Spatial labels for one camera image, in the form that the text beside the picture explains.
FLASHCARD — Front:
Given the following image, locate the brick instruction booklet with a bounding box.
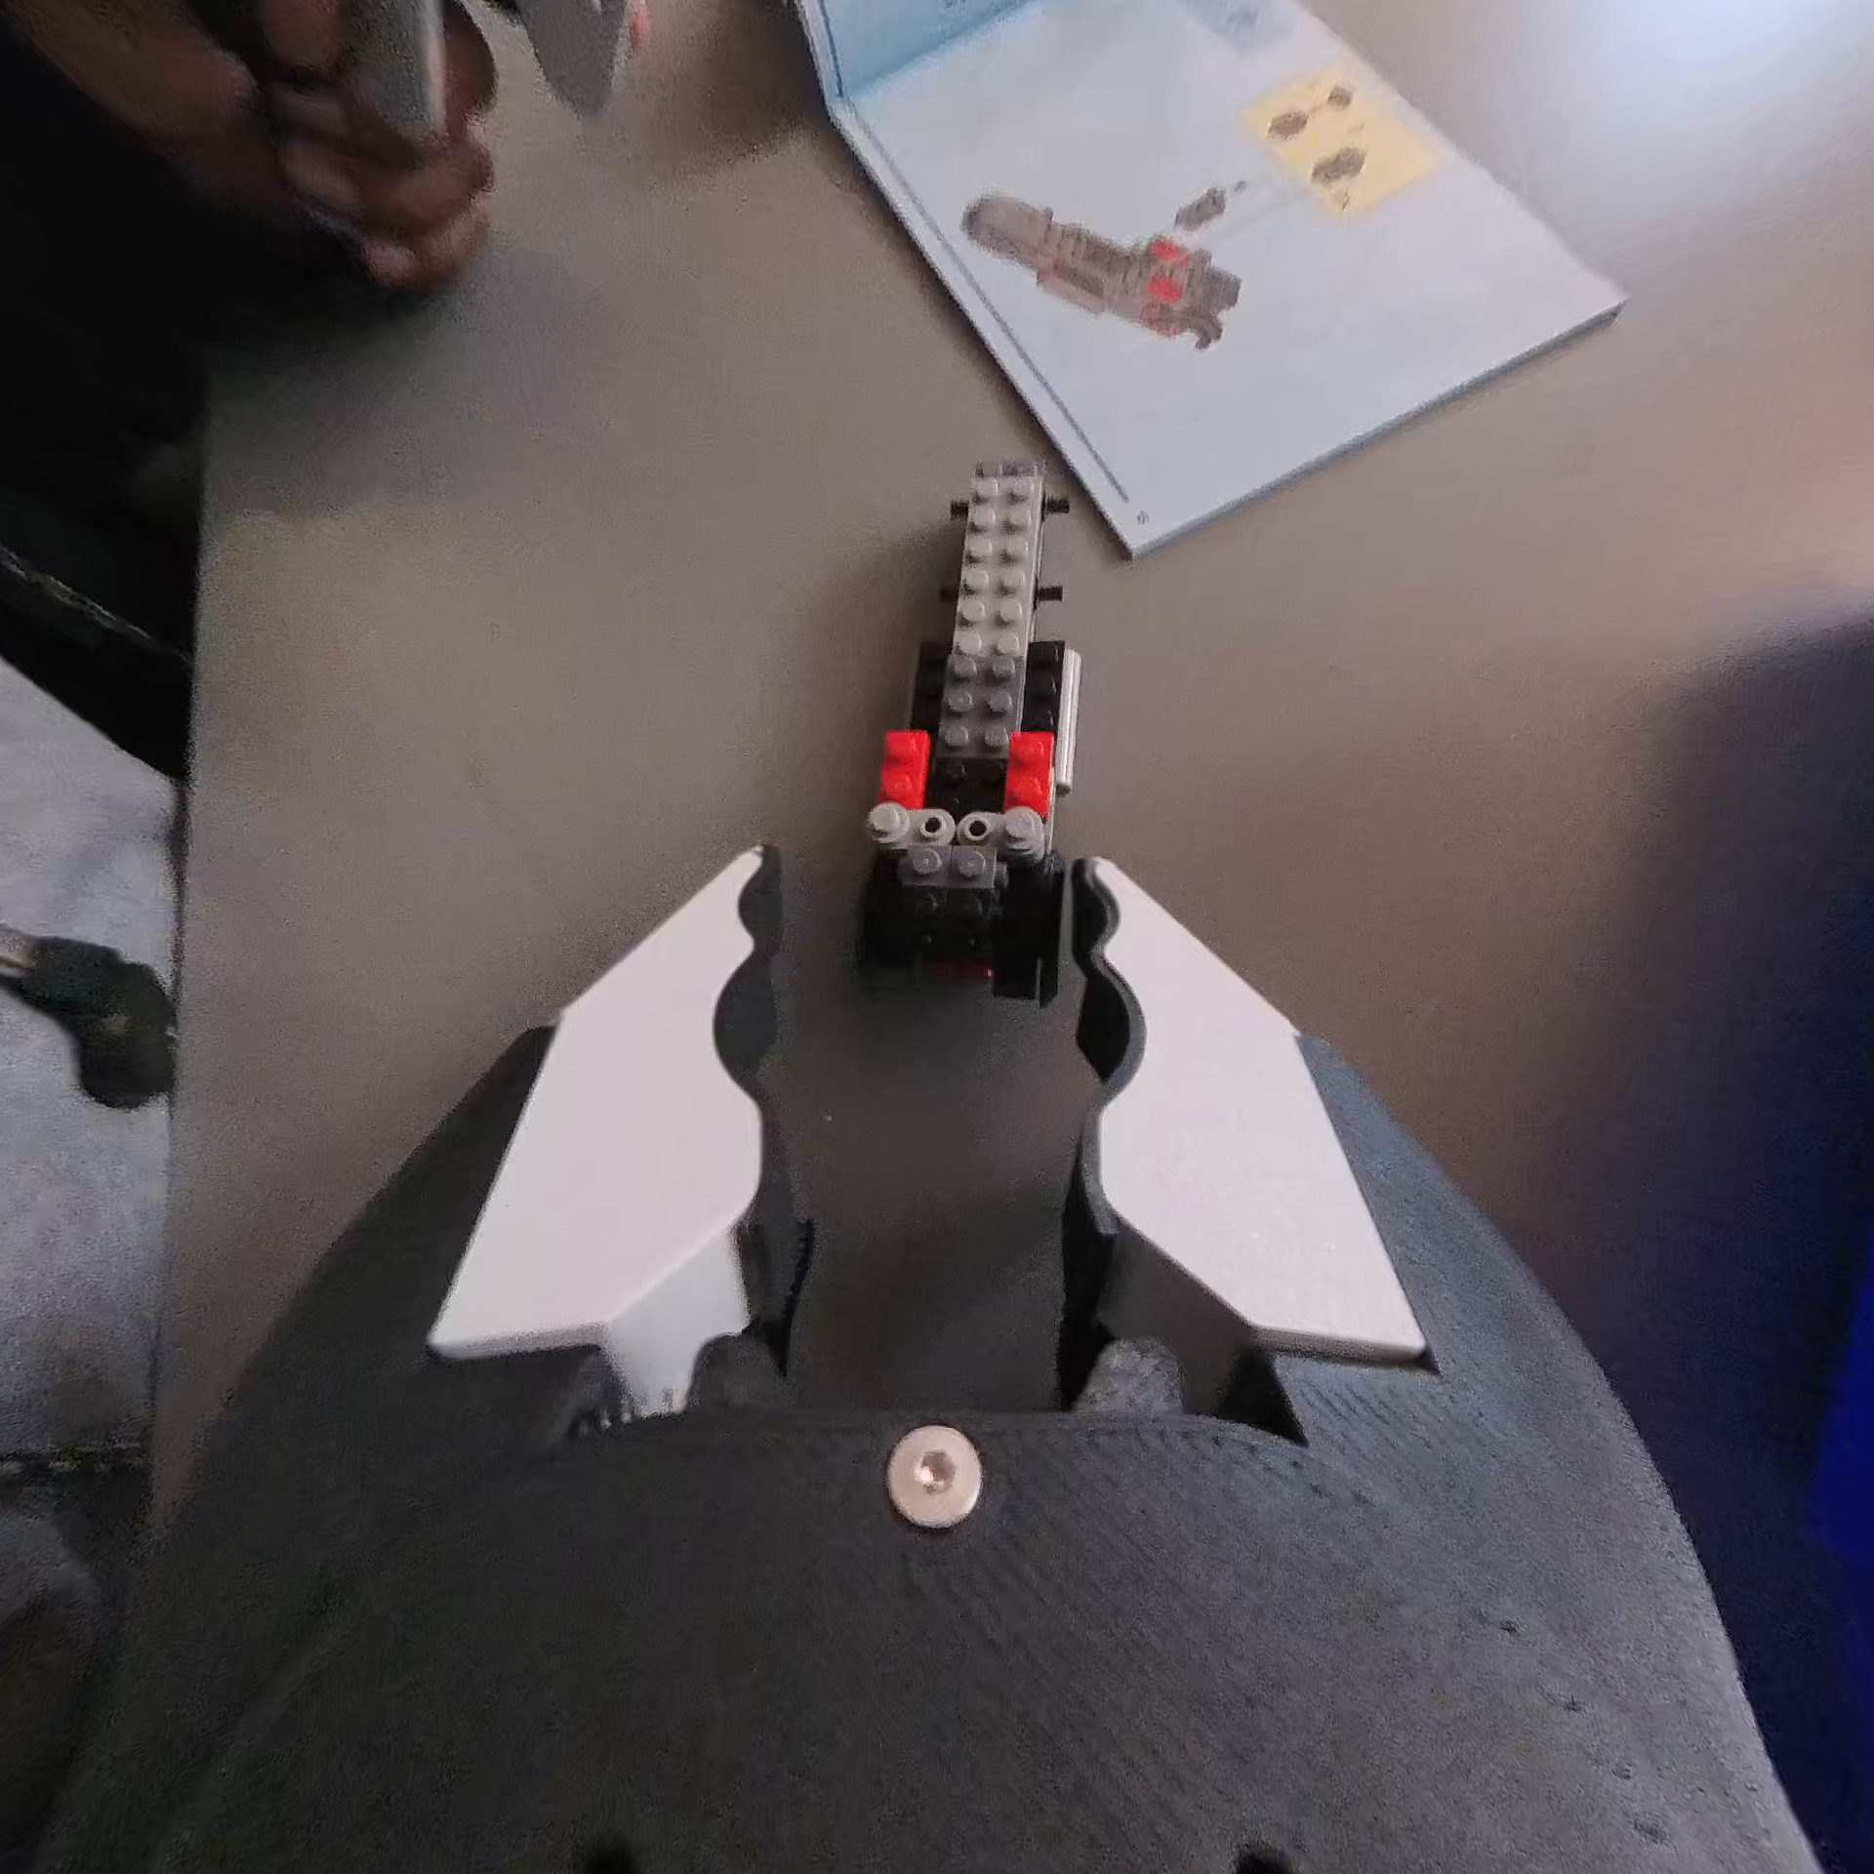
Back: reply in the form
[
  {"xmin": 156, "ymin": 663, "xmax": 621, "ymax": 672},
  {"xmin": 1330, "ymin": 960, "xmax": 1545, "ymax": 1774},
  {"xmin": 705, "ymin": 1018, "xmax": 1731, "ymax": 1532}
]
[{"xmin": 798, "ymin": 0, "xmax": 1625, "ymax": 558}]

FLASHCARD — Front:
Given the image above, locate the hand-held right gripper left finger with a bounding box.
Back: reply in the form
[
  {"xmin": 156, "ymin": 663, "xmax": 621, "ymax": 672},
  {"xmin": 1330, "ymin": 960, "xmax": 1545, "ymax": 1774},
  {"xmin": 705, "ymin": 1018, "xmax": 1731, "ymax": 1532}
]
[{"xmin": 425, "ymin": 845, "xmax": 815, "ymax": 1411}]

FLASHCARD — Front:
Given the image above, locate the grey brick model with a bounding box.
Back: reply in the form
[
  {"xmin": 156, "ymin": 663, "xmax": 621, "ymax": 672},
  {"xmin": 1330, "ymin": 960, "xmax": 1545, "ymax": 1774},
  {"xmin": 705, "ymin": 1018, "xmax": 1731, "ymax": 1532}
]
[{"xmin": 857, "ymin": 457, "xmax": 1084, "ymax": 1005}]

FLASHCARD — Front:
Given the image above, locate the person's left forearm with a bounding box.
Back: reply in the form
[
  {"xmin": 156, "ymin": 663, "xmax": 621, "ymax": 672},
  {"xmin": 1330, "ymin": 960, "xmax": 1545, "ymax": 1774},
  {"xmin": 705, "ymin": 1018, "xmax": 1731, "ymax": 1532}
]
[{"xmin": 0, "ymin": 0, "xmax": 293, "ymax": 234}]

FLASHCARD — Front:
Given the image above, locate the person's black jacket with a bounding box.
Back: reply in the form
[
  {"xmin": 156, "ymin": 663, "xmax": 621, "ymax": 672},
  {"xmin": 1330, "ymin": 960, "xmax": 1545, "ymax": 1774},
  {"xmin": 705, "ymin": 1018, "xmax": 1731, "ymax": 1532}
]
[{"xmin": 0, "ymin": 275, "xmax": 205, "ymax": 782}]

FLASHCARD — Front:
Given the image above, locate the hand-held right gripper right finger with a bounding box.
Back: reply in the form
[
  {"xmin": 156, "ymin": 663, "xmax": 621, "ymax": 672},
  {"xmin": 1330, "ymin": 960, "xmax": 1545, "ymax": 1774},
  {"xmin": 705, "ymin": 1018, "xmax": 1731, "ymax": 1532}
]
[{"xmin": 1056, "ymin": 860, "xmax": 1432, "ymax": 1411}]

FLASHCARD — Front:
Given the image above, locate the grey desk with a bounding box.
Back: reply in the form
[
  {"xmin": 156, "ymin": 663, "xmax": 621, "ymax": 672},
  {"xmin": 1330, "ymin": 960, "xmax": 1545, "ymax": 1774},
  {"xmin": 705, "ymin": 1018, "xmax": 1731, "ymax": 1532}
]
[{"xmin": 149, "ymin": 0, "xmax": 1874, "ymax": 1874}]

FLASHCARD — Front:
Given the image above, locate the person's left hand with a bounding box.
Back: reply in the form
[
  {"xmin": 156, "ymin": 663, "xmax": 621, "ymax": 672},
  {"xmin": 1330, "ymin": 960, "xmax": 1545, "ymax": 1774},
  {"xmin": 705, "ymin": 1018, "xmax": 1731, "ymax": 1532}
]
[{"xmin": 223, "ymin": 0, "xmax": 500, "ymax": 292}]

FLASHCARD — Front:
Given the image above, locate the person's grey shirt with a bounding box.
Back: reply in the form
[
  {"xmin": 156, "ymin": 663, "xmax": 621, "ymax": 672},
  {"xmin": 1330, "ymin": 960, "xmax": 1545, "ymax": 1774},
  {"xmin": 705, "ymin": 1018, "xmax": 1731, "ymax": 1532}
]
[{"xmin": 0, "ymin": 658, "xmax": 183, "ymax": 1470}]

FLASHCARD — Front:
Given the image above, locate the blue plastic bin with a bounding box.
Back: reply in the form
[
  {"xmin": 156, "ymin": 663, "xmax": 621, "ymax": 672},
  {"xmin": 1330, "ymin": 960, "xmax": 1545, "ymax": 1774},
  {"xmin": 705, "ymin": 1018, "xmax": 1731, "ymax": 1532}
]
[{"xmin": 1809, "ymin": 1289, "xmax": 1874, "ymax": 1874}]

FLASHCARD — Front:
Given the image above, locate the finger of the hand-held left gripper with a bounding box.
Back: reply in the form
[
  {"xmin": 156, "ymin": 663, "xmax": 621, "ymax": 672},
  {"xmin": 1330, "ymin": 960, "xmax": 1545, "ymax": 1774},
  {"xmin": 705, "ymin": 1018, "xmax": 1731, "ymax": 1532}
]
[{"xmin": 521, "ymin": 0, "xmax": 648, "ymax": 118}]

